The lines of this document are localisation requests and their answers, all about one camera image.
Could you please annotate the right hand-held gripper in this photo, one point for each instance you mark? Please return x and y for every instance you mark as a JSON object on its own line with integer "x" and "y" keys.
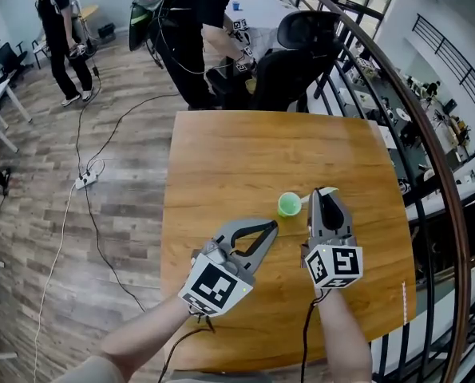
{"x": 337, "y": 265}

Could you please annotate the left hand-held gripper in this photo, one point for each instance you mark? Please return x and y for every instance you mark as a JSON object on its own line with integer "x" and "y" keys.
{"x": 215, "y": 283}

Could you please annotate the green cup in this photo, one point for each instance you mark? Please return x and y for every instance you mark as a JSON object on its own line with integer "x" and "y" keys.
{"x": 289, "y": 206}

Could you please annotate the person's left forearm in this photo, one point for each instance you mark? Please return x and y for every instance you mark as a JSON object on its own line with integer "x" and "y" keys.
{"x": 149, "y": 329}

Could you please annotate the person's right forearm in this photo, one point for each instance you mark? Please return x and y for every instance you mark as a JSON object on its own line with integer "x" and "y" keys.
{"x": 345, "y": 333}

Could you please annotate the wooden table with white legs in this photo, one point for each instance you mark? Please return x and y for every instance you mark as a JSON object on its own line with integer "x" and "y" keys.
{"x": 229, "y": 166}

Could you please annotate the white dotted strip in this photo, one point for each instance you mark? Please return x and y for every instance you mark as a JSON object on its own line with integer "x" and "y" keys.
{"x": 404, "y": 303}

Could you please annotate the wooden handrail black railing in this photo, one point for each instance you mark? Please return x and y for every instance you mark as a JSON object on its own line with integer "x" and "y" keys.
{"x": 432, "y": 150}

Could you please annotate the black office chair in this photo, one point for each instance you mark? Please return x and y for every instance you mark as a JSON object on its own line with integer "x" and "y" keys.
{"x": 293, "y": 66}

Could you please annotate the white power strip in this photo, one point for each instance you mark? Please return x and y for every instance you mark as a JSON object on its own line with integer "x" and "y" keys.
{"x": 86, "y": 180}

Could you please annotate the black balcony railing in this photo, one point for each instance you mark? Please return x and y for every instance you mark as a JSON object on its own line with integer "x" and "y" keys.
{"x": 452, "y": 54}

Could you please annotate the round table with white cloth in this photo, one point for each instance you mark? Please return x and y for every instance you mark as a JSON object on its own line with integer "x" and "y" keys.
{"x": 261, "y": 14}

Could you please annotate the dark oval hanging panel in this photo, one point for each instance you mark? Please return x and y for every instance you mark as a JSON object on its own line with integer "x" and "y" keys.
{"x": 139, "y": 18}

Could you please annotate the black bag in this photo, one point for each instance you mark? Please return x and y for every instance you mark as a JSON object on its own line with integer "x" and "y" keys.
{"x": 106, "y": 31}

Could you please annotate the small round wooden table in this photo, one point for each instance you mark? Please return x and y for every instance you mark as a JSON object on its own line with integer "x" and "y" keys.
{"x": 88, "y": 11}

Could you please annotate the grey chair white seat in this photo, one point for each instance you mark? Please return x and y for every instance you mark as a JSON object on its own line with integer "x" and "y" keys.
{"x": 40, "y": 48}

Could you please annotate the small black chair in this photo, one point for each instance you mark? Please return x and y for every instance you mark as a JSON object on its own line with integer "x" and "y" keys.
{"x": 7, "y": 58}

